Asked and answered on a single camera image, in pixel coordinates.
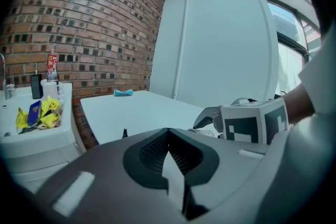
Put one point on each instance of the person's right forearm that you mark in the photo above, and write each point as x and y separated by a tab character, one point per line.
298	105

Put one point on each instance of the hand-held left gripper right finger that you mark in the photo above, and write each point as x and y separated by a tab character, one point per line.
231	162

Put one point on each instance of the dark blue snack packet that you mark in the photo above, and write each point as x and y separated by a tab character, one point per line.
34	111

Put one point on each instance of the white sink cabinet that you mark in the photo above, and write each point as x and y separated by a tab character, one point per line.
39	149

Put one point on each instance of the red label bottle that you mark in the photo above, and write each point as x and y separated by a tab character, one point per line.
52	65

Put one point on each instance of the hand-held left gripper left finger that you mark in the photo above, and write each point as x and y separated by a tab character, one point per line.
110	173

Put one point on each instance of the pile of yellow snack packets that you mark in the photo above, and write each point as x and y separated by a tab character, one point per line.
50	115

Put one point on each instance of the black framed window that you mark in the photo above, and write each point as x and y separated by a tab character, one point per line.
286	60

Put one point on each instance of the white mug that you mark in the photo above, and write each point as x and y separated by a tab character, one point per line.
50	89

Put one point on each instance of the small black clip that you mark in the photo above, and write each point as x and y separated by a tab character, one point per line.
125	133

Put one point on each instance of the blue bow-shaped object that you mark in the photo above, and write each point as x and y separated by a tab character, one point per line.
123	92

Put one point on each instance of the black soap dispenser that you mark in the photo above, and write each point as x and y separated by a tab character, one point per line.
36	85

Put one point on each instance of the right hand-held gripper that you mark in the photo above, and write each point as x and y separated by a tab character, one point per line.
244	123

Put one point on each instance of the chrome faucet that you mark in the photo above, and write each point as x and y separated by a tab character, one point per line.
4	81

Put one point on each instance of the white wall conduit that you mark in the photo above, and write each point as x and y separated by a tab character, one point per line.
183	42

